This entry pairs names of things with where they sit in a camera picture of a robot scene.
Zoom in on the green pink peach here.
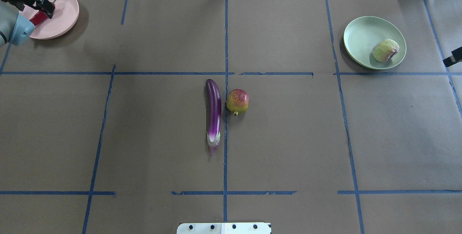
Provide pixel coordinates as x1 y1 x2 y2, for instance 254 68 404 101
372 39 400 62

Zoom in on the green plate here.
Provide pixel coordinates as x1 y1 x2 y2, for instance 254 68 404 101
343 16 407 70

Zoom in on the red yellow pomegranate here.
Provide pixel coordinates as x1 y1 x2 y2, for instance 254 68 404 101
226 88 249 117

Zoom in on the purple eggplant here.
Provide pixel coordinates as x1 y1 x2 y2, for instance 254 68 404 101
205 79 222 156

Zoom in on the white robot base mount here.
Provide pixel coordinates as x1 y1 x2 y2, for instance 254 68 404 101
176 222 272 234

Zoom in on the pink plate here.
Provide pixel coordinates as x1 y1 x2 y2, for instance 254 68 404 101
30 0 79 40

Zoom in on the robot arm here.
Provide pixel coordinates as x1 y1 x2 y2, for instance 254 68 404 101
0 0 36 47

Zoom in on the red chili pepper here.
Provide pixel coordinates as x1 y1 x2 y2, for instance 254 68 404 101
29 11 48 26

